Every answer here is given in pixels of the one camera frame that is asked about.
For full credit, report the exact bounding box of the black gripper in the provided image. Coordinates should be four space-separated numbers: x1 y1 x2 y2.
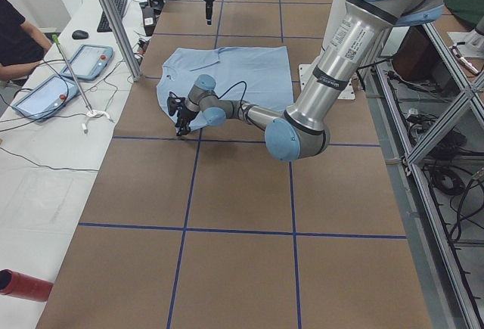
205 0 214 25
175 104 195 136

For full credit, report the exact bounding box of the light blue t-shirt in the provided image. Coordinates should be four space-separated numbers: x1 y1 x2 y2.
157 46 293 131

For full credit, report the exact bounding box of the black keyboard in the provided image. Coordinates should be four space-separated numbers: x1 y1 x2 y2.
96 0 129 33

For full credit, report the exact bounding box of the far teach pendant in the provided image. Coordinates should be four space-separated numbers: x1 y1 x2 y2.
69 44 113 82

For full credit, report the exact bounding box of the teach pendant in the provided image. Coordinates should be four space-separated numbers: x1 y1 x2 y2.
12 76 79 121
69 44 113 82

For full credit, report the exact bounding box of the black computer mouse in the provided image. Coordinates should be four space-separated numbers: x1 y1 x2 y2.
72 29 89 40

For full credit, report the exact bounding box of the near teach pendant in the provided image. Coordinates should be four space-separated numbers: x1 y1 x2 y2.
12 76 79 121

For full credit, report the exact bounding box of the metal rod with green tip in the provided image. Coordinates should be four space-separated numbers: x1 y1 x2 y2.
52 34 114 123

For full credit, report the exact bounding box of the person in black shirt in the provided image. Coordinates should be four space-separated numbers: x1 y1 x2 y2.
1 0 51 82

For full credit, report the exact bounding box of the red cylinder bottle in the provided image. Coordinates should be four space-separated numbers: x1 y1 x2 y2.
1 269 54 303

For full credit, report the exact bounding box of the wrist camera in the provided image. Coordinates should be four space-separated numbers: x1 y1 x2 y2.
167 92 185 116

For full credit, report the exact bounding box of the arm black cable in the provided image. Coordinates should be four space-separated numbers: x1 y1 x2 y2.
216 81 249 118

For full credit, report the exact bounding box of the grey aluminium frame post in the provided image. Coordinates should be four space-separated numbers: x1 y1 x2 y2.
98 0 141 82

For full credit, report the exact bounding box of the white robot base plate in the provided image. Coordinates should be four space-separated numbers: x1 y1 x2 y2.
298 64 355 100

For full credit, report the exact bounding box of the aluminium frame rack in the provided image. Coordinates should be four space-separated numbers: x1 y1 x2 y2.
358 15 483 328

